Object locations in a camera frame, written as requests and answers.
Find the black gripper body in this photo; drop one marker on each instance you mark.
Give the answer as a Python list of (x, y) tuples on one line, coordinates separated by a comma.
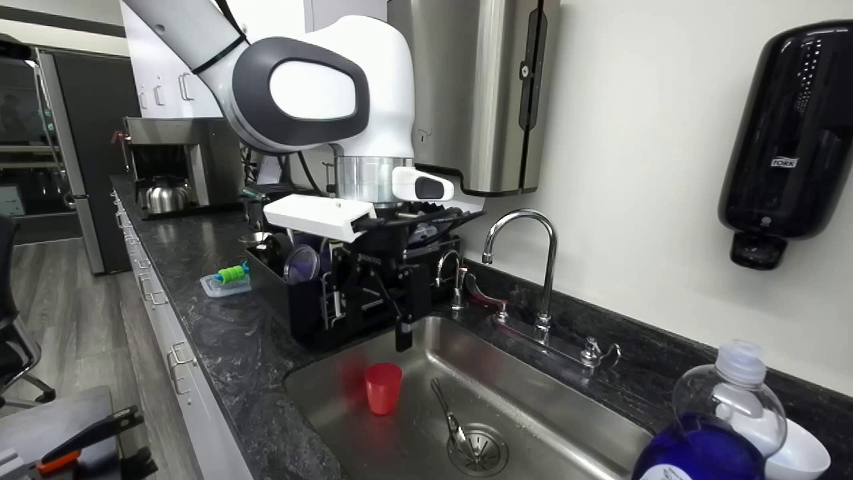
[(408, 237)]

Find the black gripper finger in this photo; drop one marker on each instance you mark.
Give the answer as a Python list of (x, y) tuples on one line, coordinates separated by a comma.
[(423, 290), (400, 317)]

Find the silver butter knife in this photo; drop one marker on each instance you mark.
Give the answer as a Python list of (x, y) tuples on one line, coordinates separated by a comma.
[(453, 415)]

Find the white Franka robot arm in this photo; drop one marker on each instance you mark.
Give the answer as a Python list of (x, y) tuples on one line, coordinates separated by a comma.
[(383, 90)]

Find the stainless steel sink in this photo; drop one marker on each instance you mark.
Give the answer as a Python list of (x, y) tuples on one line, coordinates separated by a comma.
[(549, 418)]

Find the small chrome faucet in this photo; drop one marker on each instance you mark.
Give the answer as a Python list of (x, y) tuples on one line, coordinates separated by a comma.
[(453, 283)]

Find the red plastic cup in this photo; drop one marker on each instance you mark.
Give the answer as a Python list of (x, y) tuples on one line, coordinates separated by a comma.
[(383, 387)]

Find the black dish rack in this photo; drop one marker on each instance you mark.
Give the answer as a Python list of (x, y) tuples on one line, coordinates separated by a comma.
[(303, 322)]

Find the clear glass lid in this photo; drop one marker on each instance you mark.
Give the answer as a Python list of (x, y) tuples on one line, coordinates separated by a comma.
[(303, 265)]

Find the chrome gooseneck faucet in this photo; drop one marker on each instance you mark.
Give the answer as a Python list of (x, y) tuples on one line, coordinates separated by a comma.
[(549, 283)]

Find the steel paper towel dispenser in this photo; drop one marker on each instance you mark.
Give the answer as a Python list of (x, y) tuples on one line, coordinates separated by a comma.
[(489, 90)]

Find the green sponge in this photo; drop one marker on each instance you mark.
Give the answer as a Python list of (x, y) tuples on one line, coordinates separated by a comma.
[(233, 274)]

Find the white lower cabinets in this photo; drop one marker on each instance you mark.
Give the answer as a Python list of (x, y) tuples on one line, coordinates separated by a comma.
[(191, 418)]

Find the steel coffee carafe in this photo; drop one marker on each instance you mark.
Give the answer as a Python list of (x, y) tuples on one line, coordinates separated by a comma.
[(163, 195)]

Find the steel coffee machine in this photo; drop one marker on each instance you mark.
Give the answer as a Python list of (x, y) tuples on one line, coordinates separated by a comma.
[(169, 161)]

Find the white upper cabinet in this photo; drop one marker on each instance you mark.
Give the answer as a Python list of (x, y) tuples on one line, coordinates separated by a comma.
[(163, 90)]

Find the dark tall cabinet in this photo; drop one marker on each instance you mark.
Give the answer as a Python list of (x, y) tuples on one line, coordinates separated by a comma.
[(96, 177)]

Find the blue dish soap bottle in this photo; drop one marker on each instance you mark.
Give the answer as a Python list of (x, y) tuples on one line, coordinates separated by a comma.
[(729, 401)]

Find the flat equipment platform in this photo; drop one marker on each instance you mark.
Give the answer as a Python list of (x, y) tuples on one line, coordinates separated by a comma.
[(43, 429)]

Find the black office chair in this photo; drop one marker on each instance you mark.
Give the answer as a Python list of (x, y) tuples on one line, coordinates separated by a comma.
[(12, 349)]

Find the white cup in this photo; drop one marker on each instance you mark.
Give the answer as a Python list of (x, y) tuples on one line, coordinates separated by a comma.
[(800, 458)]

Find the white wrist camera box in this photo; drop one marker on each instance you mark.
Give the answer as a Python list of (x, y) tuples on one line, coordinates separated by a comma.
[(315, 217)]

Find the black wall soap dispenser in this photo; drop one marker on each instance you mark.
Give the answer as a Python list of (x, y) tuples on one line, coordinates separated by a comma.
[(789, 134)]

